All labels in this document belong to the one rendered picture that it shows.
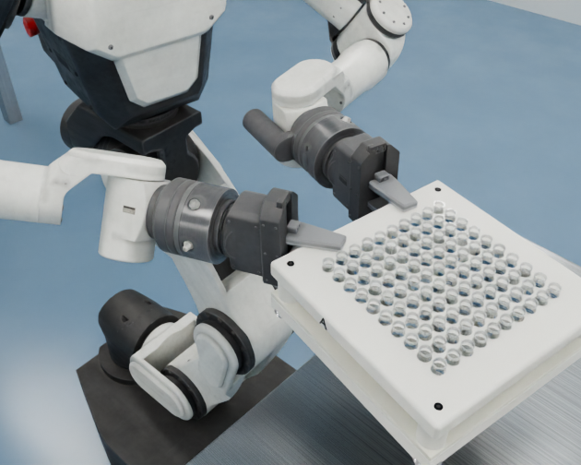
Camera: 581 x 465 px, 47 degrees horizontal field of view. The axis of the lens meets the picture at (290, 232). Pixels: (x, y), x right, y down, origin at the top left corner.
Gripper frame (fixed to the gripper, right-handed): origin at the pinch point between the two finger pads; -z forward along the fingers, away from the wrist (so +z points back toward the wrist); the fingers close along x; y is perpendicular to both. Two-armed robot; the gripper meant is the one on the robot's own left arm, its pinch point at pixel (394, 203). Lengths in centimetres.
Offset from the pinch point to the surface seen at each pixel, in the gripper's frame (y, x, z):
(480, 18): -228, 101, 220
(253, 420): 22.9, 18.0, -6.5
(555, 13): -264, 99, 200
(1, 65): 20, 72, 235
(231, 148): -51, 102, 172
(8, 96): 21, 86, 235
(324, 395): 14.0, 18.1, -7.6
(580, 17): -269, 98, 187
